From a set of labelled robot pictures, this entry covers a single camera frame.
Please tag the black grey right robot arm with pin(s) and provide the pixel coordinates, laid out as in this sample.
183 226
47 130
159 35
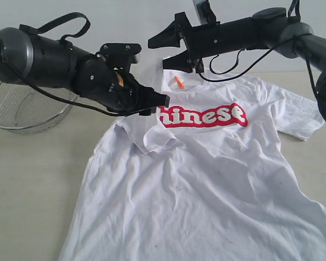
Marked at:
272 29

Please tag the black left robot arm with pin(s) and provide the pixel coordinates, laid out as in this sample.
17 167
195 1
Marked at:
104 77

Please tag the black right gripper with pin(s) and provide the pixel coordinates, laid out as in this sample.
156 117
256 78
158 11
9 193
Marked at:
200 41

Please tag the metal mesh strainer bowl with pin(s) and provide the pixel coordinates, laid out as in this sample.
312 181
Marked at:
26 111

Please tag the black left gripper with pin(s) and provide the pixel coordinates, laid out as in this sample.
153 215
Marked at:
128 97

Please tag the white t-shirt red logo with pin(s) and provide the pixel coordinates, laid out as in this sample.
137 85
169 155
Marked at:
201 179

